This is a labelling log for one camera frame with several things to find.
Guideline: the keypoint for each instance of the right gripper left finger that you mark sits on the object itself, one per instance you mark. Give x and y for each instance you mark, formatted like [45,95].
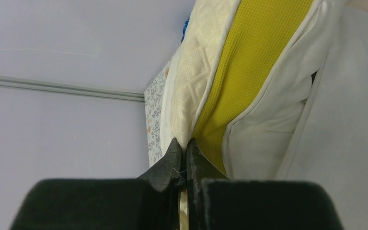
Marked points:
[149,202]

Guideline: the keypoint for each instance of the floral patterned table cloth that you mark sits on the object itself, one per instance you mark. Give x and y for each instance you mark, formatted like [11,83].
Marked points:
[153,96]

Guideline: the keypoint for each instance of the blue toy car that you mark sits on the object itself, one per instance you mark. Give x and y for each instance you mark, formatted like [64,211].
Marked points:
[184,29]

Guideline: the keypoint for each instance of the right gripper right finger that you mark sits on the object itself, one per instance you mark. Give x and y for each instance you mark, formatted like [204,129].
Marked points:
[216,202]

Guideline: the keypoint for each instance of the cream white pillowcase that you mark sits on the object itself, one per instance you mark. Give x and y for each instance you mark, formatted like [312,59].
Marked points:
[330,143]

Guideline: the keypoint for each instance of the cream yellow quilted pillow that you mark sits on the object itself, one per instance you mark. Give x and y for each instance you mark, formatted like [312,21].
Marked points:
[244,74]

